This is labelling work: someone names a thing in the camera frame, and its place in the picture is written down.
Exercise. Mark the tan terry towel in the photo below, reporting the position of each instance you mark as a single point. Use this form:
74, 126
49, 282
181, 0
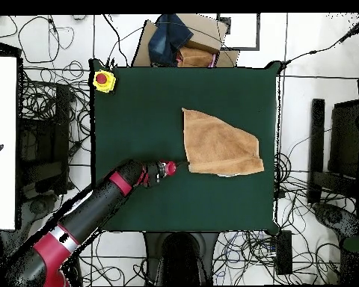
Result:
218, 146

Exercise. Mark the folded tan towel in box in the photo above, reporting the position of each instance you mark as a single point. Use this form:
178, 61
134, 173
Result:
194, 56

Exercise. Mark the dark green table cloth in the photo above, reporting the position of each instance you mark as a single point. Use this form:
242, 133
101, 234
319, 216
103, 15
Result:
137, 119

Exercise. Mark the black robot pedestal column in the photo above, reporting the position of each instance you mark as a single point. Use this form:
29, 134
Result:
179, 257

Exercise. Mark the blue denim jeans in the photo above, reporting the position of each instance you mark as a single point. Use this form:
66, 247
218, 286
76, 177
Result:
167, 39

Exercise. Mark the black equipment stand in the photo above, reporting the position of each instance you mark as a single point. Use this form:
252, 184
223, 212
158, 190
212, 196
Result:
317, 134
61, 119

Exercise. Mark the yellow emergency stop button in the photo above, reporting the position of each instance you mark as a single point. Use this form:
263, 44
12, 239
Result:
101, 78

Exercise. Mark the black power box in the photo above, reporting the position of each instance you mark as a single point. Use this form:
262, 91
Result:
284, 254

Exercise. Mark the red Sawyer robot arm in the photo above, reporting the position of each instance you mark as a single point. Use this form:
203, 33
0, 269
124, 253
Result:
92, 209

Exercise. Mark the grey stand leg with knob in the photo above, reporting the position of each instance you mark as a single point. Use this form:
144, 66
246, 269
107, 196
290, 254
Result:
329, 213
37, 206

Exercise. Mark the brown cardboard box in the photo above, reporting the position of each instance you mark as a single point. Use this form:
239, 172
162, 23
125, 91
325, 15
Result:
203, 33

